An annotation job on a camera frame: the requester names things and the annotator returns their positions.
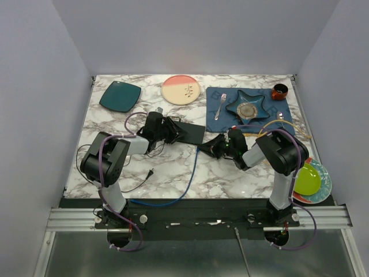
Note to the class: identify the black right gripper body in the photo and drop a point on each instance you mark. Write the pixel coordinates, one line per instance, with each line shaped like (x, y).
(230, 148)

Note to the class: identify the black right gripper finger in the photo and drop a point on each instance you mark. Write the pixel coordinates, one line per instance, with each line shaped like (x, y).
(223, 153)
(215, 147)

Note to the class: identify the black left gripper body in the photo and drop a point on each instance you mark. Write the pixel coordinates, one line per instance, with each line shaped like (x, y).
(161, 135)

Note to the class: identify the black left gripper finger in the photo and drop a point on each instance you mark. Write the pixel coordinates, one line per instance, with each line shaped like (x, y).
(172, 138)
(173, 128)

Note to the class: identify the black network switch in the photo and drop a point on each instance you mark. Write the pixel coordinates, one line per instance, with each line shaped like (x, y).
(192, 134)

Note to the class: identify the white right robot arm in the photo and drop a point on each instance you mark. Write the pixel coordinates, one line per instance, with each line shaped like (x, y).
(283, 151)

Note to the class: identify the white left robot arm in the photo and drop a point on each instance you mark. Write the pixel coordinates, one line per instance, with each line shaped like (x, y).
(104, 160)

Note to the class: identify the blue cloth placemat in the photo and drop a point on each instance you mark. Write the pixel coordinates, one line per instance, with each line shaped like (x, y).
(226, 119)

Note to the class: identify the pink and cream round plate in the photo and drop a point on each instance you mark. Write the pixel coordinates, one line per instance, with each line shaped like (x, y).
(180, 89)

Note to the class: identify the blue star-shaped dish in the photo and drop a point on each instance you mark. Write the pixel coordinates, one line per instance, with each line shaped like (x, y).
(247, 107)

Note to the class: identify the teal square plate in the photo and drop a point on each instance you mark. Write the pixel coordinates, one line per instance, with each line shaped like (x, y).
(120, 97)

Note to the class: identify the silver fork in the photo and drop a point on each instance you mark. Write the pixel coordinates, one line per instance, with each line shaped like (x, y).
(222, 101)

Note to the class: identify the silver spoon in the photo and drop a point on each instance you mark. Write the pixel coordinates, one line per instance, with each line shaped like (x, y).
(281, 118)

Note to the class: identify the orange-brown mug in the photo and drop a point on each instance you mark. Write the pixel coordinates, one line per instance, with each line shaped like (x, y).
(279, 92)

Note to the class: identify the red rimmed plate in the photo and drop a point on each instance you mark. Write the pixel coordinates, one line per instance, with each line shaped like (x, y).
(301, 199)

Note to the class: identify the lime green plate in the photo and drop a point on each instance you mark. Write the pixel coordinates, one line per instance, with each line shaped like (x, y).
(307, 179)

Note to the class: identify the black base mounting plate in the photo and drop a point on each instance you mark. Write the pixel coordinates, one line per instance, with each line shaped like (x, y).
(193, 220)

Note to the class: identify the light blue patterned plate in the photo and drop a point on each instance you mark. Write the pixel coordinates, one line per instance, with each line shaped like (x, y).
(326, 183)

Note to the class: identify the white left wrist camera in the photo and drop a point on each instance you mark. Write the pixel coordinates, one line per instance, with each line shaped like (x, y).
(159, 109)

